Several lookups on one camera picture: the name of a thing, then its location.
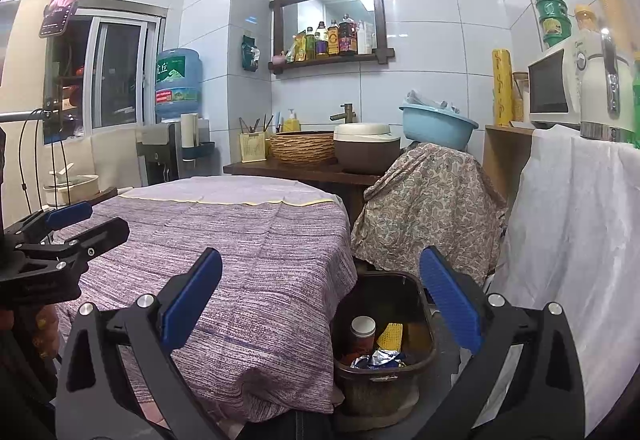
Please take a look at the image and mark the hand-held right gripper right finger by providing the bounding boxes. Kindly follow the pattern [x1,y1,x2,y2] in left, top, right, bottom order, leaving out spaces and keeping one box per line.
[419,246,587,440]

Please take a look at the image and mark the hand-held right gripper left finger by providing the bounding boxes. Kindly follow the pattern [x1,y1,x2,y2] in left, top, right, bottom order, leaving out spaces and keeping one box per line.
[55,247,231,440]

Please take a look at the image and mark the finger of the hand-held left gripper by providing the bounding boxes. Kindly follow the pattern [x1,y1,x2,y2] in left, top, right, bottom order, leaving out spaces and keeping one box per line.
[12,217,131,271]
[5,201,94,251]

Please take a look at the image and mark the yellow foam net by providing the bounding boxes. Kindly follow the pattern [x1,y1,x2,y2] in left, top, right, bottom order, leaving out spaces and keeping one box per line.
[376,321,405,352]

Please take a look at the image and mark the red snack canister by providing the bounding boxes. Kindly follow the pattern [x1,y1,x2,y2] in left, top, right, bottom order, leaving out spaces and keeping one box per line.
[349,316,377,358]

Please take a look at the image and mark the silver foil wrapper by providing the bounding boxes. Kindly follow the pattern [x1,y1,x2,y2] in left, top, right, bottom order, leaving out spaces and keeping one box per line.
[349,349,408,370]

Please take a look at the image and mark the black trash bin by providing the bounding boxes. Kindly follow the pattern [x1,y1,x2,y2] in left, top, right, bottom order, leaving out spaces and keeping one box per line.
[331,270,438,418]

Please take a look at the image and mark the person's left hand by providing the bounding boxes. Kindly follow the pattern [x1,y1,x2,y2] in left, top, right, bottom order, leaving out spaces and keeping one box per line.
[0,304,60,361]

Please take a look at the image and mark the white pot with glass lid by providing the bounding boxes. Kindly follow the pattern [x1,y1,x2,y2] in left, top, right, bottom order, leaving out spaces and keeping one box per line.
[44,163,101,207]

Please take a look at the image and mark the purple striped tablecloth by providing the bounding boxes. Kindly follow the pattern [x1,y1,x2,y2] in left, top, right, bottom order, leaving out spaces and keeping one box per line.
[52,175,358,423]

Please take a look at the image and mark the water dispenser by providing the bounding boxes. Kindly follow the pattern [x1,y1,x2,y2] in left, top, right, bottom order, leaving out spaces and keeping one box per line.
[136,120,216,186]

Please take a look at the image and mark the floral cloth cover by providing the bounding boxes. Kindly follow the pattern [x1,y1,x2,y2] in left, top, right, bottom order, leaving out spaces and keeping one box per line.
[350,141,508,286]

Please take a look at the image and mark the white paper roll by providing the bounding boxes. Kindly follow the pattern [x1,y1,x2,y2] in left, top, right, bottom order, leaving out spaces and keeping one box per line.
[180,113,199,160]

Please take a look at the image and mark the white cloth cover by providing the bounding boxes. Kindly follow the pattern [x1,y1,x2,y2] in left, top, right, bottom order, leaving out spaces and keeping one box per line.
[487,124,640,431]

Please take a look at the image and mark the sliding window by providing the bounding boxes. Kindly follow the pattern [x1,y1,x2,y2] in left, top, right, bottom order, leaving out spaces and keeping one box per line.
[42,0,168,146]

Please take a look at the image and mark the dark wooden counter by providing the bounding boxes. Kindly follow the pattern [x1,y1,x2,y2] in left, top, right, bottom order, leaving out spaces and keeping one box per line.
[222,159,383,221]

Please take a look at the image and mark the wooden cabinet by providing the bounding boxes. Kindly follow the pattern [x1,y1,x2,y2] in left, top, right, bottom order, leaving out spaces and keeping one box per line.
[482,124,536,206]

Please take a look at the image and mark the beige utensil holder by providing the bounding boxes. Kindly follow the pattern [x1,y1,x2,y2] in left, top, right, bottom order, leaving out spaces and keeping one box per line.
[239,131,267,163]

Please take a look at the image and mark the person's jeans leg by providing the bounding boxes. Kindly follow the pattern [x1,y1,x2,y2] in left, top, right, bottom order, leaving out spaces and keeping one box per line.
[240,410,341,440]

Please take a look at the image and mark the blue water jug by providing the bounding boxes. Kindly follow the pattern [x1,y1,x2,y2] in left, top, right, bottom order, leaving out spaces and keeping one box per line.
[154,48,203,123]

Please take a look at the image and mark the brown rice cooker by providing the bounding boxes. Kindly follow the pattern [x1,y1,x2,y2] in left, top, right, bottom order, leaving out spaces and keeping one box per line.
[333,121,402,174]

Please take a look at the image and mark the blue plastic basin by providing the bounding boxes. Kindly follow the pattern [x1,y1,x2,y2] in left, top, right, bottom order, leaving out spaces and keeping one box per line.
[399,103,480,150]

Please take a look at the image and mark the wicker basket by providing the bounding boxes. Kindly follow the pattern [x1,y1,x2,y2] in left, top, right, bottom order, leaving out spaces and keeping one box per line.
[270,130,336,166]

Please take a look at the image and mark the white plastic bag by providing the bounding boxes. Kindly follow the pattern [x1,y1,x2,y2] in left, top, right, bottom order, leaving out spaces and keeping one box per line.
[405,89,463,113]

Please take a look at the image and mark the smartphone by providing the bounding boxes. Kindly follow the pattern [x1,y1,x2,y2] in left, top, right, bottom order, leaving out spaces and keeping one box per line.
[40,0,86,38]

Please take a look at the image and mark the glass jar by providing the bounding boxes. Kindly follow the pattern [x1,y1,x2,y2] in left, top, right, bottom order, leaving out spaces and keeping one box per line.
[512,71,531,122]

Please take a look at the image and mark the yellow wrap roll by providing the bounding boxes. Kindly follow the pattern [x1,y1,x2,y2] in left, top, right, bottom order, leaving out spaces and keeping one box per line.
[491,49,515,127]

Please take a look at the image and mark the white microwave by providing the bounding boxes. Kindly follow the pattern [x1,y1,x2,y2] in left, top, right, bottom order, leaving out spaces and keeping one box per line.
[527,38,591,130]

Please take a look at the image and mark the white kettle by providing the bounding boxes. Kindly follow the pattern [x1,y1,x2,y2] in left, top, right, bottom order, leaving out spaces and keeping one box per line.
[579,28,637,142]

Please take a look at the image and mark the row of condiment bottles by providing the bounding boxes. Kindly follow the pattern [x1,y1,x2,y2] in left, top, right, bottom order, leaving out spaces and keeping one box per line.
[287,13,376,64]

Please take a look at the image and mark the stack of green bowls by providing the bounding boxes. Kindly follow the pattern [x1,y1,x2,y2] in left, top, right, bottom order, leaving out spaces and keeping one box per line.
[535,0,572,48]

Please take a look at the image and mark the wooden framed mirror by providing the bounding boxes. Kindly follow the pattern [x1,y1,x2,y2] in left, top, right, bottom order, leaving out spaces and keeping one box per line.
[269,0,396,76]

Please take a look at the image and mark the yellow capped bottle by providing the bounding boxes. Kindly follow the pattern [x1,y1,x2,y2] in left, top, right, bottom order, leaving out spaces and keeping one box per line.
[574,4,600,34]

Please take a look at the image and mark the green wall packet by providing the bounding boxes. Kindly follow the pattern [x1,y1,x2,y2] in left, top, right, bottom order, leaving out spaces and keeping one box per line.
[242,34,261,72]

